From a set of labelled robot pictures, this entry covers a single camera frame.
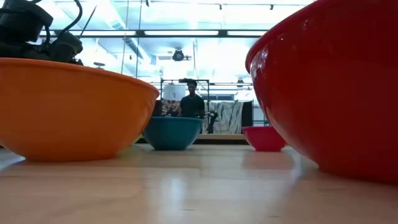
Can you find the orange plastic bowl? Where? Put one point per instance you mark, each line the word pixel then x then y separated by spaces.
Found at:
pixel 71 115

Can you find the teal plastic bowl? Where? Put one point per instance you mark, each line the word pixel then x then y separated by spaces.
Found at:
pixel 171 133

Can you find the large red plastic bowl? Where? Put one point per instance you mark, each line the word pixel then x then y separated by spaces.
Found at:
pixel 335 93

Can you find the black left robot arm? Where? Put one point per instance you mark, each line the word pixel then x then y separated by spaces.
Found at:
pixel 21 25

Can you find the black background robot arm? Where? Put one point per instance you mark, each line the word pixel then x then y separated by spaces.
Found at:
pixel 212 119

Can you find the round black ceiling lamp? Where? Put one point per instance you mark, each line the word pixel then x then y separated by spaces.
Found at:
pixel 178 55

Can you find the white box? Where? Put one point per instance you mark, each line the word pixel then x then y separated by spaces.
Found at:
pixel 174 92

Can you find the black ceiling beam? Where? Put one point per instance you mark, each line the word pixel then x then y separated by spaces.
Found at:
pixel 186 33

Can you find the person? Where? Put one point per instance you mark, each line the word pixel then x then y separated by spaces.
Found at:
pixel 192 104

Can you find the patterned hanging cloth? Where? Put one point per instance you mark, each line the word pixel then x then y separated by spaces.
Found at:
pixel 228 116

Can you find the small pink plastic bowl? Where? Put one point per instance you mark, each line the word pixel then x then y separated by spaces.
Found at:
pixel 263 138

